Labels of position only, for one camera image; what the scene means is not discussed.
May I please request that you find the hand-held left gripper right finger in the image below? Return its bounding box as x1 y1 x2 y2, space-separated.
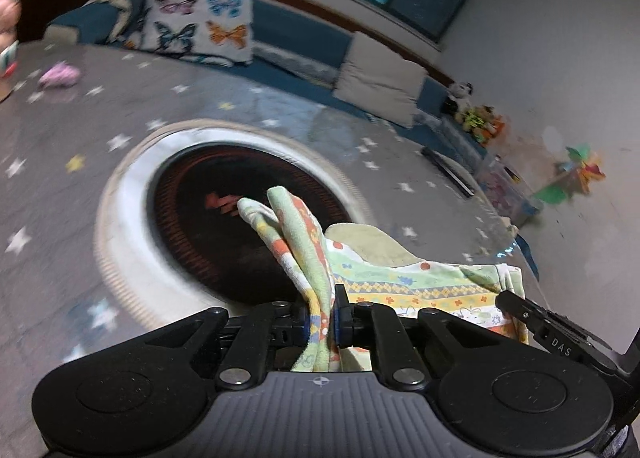
334 284 506 388

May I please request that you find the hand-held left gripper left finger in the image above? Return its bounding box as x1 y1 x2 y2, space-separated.
145 302 308 390

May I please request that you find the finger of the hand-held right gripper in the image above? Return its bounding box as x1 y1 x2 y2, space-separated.
495 290 621 369

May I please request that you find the green printed children's shirt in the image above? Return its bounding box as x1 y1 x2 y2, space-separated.
236 185 531 374

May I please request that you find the round built-in induction cooker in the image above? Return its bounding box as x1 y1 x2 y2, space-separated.
95 119 373 333

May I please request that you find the clear plastic toy box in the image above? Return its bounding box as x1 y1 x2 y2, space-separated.
475 155 543 229

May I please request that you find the colourful paper pinwheel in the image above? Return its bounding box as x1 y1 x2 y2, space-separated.
532 145 606 203

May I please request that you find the black remote control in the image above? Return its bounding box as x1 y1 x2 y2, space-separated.
421 147 476 199

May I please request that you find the orange fox plush toy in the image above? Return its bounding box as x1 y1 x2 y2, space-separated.
480 112 506 146

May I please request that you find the beige pillow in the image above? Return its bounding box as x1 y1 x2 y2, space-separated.
332 31 429 129

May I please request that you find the grey star print tablecloth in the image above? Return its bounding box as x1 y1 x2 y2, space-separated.
0 40 541 379

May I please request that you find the blue sofa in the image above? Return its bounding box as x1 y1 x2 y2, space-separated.
44 0 488 159

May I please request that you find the butterfly print pillow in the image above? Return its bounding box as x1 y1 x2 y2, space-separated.
135 0 255 68

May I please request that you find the small pink scrunchie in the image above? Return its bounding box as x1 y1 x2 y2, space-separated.
38 62 81 90

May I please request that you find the pink cartoon water bottle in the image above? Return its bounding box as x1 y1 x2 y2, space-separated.
0 0 22 104

